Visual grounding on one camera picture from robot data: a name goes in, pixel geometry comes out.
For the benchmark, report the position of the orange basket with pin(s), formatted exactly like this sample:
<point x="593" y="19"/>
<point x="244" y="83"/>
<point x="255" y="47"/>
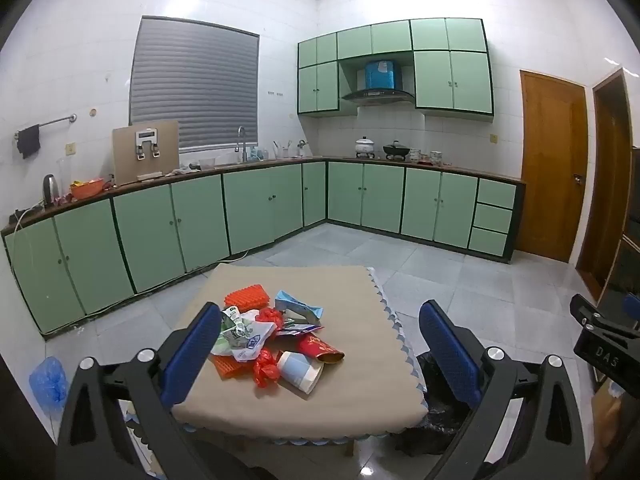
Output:
<point x="86" y="191"/>

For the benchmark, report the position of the green base cabinets with drawers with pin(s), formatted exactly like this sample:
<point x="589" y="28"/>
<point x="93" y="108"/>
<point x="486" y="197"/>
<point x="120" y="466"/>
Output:
<point x="425" y="205"/>

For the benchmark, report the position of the grey window blind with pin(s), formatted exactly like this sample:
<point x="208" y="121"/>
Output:
<point x="195" y="85"/>

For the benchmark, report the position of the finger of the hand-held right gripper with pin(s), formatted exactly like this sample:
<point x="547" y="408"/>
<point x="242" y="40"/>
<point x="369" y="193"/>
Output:
<point x="585" y="310"/>
<point x="632" y="306"/>

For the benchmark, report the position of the white blue paper cup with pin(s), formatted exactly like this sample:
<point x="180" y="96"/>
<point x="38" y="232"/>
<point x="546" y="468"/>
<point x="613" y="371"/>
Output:
<point x="300" y="371"/>

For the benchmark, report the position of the black wok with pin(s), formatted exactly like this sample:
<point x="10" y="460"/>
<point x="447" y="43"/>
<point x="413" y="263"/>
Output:
<point x="396" y="150"/>

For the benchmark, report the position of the wooden door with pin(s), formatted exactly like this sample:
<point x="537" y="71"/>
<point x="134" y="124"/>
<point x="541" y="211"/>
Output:
<point x="607" y="180"/>
<point x="550" y="170"/>

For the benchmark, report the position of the blue white carton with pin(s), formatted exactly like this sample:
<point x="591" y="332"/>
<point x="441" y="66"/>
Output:
<point x="295" y="304"/>

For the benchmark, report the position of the beige cloth covered table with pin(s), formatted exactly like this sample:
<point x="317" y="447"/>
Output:
<point x="340" y="405"/>

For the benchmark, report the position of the red plastic bag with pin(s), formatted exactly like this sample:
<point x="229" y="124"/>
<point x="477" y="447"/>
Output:
<point x="270" y="316"/>
<point x="265" y="370"/>

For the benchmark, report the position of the blue plastic bag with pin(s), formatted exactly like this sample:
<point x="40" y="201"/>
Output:
<point x="47" y="382"/>

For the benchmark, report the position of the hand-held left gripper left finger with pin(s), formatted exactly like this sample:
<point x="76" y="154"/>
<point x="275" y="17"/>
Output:
<point x="192" y="352"/>

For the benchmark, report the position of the dark towel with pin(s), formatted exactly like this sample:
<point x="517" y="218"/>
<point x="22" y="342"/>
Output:
<point x="28" y="142"/>

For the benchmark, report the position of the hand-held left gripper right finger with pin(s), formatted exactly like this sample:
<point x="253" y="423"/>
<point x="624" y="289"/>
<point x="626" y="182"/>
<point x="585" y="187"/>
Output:
<point x="447" y="355"/>

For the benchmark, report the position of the cardboard box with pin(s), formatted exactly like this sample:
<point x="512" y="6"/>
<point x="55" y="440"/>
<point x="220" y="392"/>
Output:
<point x="605" y="410"/>

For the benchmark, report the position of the green sink base cabinets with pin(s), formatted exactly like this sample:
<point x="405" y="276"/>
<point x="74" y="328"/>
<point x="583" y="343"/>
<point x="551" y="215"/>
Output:
<point x="200" y="220"/>

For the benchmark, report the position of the white cooking pot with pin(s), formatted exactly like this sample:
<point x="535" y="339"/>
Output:
<point x="365" y="146"/>

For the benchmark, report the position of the electric kettle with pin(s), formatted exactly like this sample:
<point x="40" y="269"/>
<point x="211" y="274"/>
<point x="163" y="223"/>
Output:
<point x="50" y="190"/>

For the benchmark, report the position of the red paper cup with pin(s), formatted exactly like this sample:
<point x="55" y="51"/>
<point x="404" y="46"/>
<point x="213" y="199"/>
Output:
<point x="317" y="346"/>

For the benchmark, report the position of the utensil holder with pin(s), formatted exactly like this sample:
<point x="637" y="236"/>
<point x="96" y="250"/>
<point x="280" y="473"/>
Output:
<point x="282" y="151"/>

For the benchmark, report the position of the steel kitchen faucet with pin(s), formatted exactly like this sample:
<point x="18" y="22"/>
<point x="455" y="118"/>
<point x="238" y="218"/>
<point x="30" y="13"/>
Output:
<point x="241" y="140"/>

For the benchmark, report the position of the colourful snack wrapper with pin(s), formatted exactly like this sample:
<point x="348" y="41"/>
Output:
<point x="300" y="331"/>

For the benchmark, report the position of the green wall cabinets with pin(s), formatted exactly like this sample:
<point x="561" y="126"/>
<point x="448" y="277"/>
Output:
<point x="450" y="80"/>

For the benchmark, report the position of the black lined waste bin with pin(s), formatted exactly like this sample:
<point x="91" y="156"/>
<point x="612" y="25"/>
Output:
<point x="435" y="427"/>

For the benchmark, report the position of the green white plastic bag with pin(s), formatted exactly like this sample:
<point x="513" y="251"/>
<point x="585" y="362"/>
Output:
<point x="245" y="340"/>

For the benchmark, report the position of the metal towel bar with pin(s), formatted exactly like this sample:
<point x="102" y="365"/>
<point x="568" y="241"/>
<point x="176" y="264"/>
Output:
<point x="55" y="122"/>

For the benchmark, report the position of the white metal bracket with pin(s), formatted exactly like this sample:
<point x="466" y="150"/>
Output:
<point x="146" y="140"/>

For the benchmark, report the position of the stacked bowls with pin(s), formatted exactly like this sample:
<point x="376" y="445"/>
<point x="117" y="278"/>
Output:
<point x="437" y="158"/>
<point x="415" y="154"/>

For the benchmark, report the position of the range hood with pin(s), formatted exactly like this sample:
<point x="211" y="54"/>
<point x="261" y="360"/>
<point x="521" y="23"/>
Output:
<point x="380" y="77"/>

